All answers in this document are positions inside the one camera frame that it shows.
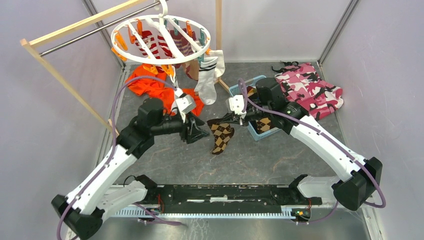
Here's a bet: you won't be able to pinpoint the light blue laundry basket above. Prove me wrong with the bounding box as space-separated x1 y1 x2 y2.
245 75 281 141

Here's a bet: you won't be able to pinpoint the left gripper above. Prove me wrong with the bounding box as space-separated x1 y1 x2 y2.
151 110 210 144

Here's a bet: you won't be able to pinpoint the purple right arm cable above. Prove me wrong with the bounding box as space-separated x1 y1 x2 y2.
237 78 387 225

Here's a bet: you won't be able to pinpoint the red white striped sock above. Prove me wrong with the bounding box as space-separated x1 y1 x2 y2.
134 30 161 59

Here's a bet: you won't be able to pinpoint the wooden drying rack frame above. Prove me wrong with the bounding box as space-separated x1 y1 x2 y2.
19 0 231 137

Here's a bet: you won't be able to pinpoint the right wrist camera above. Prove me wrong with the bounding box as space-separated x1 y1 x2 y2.
226 94 247 117

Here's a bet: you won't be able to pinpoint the metal hanging rod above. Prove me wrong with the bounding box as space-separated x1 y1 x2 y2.
39 2 161 57

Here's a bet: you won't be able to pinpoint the brown argyle sock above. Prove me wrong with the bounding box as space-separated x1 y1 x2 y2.
256 117 274 134
207 119 235 155

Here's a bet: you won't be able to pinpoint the white round clip hanger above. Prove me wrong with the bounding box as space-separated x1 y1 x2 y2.
110 0 211 66

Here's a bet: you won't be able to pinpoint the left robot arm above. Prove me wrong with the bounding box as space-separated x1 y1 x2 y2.
51 95 209 240

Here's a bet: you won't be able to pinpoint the white sock with black stripes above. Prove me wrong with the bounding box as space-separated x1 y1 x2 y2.
194 50 226 105

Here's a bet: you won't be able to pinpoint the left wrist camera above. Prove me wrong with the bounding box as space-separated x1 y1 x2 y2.
171 94 197 123

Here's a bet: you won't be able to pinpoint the pink camouflage trousers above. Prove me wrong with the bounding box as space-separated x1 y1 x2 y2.
271 61 344 121

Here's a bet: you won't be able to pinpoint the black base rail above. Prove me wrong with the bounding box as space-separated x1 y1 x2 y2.
99 183 324 223

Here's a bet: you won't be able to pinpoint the orange cloth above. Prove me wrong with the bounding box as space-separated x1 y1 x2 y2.
125 64 204 116

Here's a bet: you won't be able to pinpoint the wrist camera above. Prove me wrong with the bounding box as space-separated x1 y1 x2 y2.
226 94 247 117
171 94 197 123

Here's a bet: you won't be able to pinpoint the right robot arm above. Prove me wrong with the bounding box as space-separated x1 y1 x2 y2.
221 77 387 211

